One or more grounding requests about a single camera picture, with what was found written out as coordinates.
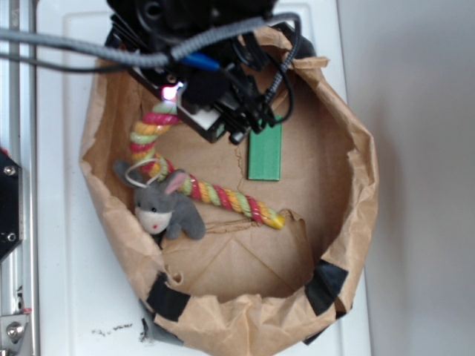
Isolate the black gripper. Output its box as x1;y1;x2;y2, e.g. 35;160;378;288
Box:
108;1;297;144

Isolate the multicolored twisted rope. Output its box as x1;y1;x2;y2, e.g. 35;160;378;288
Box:
128;102;286;231

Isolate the green rectangular block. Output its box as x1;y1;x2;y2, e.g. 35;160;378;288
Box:
247;124;282;181

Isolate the white elastic loop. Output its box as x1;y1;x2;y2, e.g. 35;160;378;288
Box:
125;158;161;188

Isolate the grey plush donkey toy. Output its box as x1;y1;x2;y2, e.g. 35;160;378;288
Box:
113;160;206;240

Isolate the brown paper bag bin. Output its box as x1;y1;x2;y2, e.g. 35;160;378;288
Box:
80;56;379;355

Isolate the white plastic tray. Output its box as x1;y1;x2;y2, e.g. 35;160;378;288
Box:
35;3;372;356

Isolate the grey braided cable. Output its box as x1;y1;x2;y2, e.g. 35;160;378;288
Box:
0;11;302;70

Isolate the thin black cable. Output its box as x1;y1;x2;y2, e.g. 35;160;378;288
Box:
0;22;304;123

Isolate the aluminium frame rail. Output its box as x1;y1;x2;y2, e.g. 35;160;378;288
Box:
0;0;40;356

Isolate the black bracket plate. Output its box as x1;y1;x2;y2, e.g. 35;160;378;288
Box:
0;148;22;263

